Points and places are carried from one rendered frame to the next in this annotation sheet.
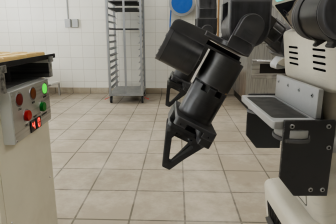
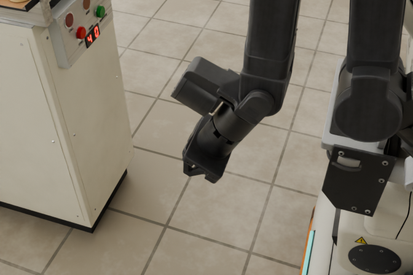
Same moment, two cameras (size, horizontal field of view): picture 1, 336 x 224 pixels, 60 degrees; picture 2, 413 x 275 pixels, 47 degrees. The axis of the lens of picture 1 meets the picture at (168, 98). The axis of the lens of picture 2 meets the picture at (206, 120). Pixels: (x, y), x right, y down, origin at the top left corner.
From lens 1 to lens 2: 0.45 m
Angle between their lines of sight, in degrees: 35
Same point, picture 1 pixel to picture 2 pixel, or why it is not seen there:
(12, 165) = (70, 83)
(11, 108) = (60, 34)
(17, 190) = (78, 104)
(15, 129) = (67, 53)
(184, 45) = (195, 97)
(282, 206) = not seen: hidden behind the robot
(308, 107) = not seen: hidden behind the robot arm
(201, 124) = (211, 161)
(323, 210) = (372, 223)
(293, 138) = (340, 163)
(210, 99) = (221, 144)
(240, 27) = (245, 105)
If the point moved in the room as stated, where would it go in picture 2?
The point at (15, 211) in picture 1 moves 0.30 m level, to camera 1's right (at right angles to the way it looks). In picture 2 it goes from (77, 124) to (182, 149)
